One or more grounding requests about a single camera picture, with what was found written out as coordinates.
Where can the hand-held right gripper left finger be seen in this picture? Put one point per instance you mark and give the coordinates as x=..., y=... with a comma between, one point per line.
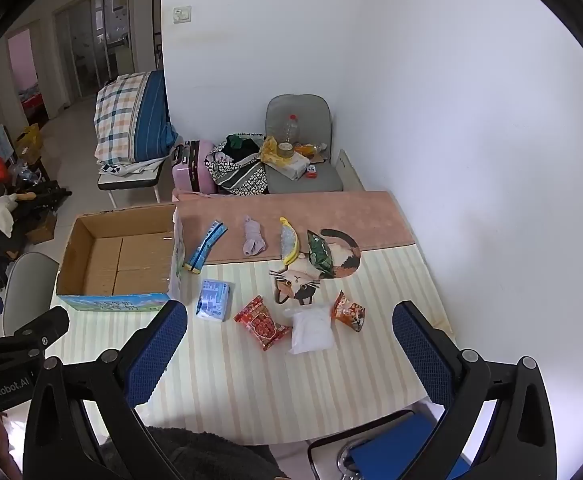
x=156, y=355

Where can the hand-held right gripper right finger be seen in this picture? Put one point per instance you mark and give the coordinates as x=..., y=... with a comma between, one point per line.
x=421, y=355

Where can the cardboard box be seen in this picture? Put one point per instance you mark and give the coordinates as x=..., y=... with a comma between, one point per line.
x=121, y=260

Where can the long blue tissue packet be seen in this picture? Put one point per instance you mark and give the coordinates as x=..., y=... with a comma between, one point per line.
x=205, y=246

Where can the silver yellow pencil case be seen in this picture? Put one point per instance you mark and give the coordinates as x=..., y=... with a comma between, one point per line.
x=289, y=241

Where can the grey chair backrest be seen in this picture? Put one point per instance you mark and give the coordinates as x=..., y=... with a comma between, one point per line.
x=29, y=290

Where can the small blue tissue pack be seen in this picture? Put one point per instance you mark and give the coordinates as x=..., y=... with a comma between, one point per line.
x=215, y=300

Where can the orange snack packet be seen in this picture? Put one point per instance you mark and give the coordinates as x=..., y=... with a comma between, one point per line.
x=349, y=311

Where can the blue chair seat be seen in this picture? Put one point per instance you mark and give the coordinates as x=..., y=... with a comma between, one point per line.
x=396, y=440

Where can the black clutter pile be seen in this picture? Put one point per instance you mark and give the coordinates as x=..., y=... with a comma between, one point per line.
x=26, y=210

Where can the dark fleece clothing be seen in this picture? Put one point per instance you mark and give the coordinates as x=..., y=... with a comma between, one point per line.
x=206, y=452

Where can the red snack packet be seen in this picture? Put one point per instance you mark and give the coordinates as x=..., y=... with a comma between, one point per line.
x=261, y=322

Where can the white plastic bag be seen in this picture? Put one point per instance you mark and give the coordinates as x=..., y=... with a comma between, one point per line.
x=311, y=332

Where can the striped cat print tablecloth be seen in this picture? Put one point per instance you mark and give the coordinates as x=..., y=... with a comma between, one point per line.
x=271, y=390

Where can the green snack packet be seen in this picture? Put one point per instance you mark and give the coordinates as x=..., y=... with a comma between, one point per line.
x=320, y=254

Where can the pink blanket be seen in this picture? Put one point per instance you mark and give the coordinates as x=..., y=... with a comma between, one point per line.
x=366, y=215

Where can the pink sock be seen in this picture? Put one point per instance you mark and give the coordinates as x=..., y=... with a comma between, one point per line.
x=253, y=237

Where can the white stool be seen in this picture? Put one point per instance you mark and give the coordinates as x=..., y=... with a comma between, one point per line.
x=131, y=177

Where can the pink suitcase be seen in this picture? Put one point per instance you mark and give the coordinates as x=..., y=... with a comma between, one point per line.
x=194, y=167

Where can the black white patterned bag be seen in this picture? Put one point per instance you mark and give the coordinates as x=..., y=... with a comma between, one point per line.
x=241, y=177

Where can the white board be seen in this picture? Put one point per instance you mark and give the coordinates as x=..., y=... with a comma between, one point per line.
x=349, y=170

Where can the small red box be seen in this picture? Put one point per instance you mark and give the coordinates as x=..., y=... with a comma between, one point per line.
x=311, y=171

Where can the white paper box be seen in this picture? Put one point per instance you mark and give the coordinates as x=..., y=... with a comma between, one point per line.
x=294, y=166

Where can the plaid blue bedding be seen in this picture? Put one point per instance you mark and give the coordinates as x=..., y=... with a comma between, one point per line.
x=126, y=115

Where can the yellow plastic bag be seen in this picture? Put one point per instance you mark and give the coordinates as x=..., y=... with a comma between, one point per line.
x=270, y=150

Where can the brown tape roll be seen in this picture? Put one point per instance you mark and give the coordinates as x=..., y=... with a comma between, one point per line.
x=286, y=149

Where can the clear plastic bottle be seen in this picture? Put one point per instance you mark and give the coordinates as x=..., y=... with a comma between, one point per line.
x=291, y=130

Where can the grey cushioned chair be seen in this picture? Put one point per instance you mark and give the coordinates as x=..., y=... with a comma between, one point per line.
x=296, y=107

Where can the glass sliding door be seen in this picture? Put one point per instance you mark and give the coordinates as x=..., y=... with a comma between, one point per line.
x=91, y=40

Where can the white wall switch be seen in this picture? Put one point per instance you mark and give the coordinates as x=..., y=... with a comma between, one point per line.
x=182, y=15

